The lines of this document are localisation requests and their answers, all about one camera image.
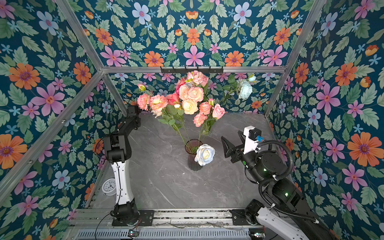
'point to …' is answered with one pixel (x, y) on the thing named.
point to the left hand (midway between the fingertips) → (131, 120)
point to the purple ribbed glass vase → (191, 147)
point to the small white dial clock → (109, 187)
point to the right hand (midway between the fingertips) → (234, 131)
